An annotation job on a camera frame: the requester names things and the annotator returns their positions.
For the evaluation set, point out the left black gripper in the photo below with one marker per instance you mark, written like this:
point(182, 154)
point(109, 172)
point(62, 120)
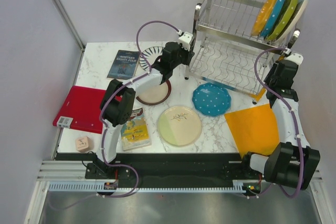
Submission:
point(189, 55)

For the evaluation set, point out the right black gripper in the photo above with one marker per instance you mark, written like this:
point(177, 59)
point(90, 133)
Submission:
point(266, 79)

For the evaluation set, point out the stainless steel dish rack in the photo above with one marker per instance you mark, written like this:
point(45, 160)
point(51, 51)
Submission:
point(225, 52)

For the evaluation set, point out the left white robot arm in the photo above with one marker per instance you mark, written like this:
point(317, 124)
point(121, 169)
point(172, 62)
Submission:
point(117, 103)

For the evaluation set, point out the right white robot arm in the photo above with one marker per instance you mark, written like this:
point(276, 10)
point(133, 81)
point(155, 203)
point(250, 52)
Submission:
point(293, 162)

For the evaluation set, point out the black and white striped plate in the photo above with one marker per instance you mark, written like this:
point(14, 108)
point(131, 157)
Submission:
point(151, 55)

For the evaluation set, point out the cream plate with red rim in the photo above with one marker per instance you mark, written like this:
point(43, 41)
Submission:
point(156, 95)

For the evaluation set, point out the dark blue paperback book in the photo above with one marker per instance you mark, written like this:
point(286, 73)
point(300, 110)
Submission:
point(124, 65)

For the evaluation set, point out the orange cutting board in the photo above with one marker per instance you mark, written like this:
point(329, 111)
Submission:
point(254, 130)

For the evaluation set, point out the yellow polka dot plate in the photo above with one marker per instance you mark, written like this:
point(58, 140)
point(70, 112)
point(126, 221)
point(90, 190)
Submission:
point(262, 17)

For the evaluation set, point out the blue polka dot racked plate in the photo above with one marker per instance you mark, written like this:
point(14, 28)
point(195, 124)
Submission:
point(272, 18)

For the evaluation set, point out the cream and green floral plate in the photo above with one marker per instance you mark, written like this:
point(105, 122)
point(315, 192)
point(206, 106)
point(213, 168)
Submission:
point(179, 126)

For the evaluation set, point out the green polka dot plate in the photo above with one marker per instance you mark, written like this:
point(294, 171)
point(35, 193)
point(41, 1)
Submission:
point(284, 17)

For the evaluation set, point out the cream and blue racked plate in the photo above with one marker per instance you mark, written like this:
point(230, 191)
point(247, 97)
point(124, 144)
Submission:
point(301, 6)

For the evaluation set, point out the yellow illustrated paperback book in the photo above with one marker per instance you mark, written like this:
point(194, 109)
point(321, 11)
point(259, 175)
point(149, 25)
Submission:
point(134, 133)

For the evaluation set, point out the red folder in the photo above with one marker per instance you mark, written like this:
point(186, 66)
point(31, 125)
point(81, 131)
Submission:
point(81, 110)

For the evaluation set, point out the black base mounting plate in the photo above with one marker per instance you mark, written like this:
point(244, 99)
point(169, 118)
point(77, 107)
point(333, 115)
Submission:
point(227, 166)

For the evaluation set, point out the small pink box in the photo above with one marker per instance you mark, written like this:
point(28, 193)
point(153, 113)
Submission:
point(83, 144)

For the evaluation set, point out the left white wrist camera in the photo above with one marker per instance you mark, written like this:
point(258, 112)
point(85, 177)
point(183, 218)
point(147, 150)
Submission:
point(185, 39)

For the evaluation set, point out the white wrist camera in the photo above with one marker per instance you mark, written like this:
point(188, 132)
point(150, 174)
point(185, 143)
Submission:
point(185, 39)
point(292, 56)

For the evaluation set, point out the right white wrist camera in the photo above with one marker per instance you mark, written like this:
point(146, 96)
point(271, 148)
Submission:
point(292, 56)

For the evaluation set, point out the grey slotted cable duct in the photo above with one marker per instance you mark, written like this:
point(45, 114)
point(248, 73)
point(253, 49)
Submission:
point(105, 187)

